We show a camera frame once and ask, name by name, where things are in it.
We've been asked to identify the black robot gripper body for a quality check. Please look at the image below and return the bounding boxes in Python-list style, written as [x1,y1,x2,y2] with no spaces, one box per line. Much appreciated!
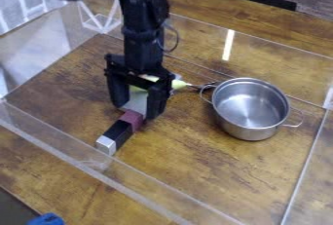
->
[106,28,174,90]

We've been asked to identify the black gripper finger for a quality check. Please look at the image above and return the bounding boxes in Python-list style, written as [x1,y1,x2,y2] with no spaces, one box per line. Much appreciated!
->
[147,85,170,120]
[107,73,130,108]

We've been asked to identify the yellow handled metal spoon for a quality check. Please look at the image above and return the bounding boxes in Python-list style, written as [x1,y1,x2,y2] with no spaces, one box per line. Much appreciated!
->
[130,74,214,92]

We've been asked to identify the grey toy cleaver knife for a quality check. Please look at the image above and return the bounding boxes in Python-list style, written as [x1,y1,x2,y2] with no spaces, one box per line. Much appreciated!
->
[95,85,151,156]

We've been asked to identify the small steel pot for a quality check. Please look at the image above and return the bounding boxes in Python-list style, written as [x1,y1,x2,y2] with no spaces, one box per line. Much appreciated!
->
[199,77,305,141]

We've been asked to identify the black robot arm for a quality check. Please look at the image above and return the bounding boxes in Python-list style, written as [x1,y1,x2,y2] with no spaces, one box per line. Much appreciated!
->
[104,0,175,120]

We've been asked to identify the blue object at bottom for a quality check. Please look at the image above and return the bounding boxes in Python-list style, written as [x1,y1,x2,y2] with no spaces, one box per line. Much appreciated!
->
[25,213,65,225]

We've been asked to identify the clear acrylic enclosure panels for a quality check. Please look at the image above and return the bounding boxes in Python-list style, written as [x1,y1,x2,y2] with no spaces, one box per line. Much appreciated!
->
[0,0,333,225]

